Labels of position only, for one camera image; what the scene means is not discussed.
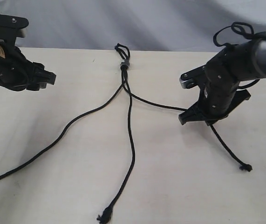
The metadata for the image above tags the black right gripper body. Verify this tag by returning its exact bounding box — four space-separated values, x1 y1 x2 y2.
200 48 251 123

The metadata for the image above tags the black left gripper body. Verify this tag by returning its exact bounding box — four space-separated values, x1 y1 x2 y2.
0 39 34 91

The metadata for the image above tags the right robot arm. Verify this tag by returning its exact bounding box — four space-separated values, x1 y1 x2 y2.
178 38 266 125

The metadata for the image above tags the white backdrop cloth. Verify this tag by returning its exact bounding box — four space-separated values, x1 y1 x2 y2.
0 0 266 52

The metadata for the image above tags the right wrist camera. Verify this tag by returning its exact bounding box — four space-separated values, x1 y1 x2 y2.
179 66 207 89

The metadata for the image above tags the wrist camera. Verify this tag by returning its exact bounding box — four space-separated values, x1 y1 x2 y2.
179 66 207 89
0 14 29 38

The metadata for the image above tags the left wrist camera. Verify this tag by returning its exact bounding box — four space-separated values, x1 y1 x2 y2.
0 14 29 38

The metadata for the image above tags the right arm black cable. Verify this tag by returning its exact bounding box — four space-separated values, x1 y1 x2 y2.
213 21 266 49

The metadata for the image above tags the grey rope clamp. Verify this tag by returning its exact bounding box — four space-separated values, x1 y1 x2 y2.
120 59 130 70

